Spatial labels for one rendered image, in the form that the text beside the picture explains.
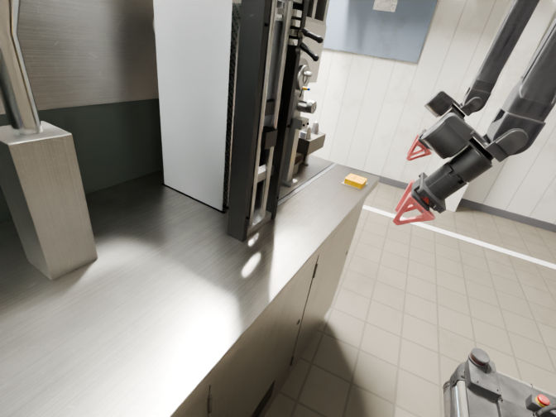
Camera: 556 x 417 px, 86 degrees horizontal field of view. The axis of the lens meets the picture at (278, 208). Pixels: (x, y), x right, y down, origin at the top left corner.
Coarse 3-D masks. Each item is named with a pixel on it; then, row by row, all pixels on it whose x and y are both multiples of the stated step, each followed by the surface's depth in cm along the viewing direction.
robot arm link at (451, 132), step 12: (444, 120) 55; (456, 120) 54; (432, 132) 55; (444, 132) 55; (456, 132) 55; (468, 132) 54; (516, 132) 49; (432, 144) 57; (444, 144) 55; (456, 144) 55; (492, 144) 51; (504, 144) 50; (516, 144) 49; (444, 156) 57; (504, 156) 51
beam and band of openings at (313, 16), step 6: (234, 0) 105; (240, 0) 107; (312, 0) 150; (318, 0) 162; (324, 0) 161; (276, 6) 130; (282, 6) 129; (312, 6) 151; (318, 6) 164; (324, 6) 162; (312, 12) 152; (318, 12) 165; (324, 12) 163; (306, 18) 149; (312, 18) 154; (318, 18) 166; (324, 18) 165; (324, 24) 167
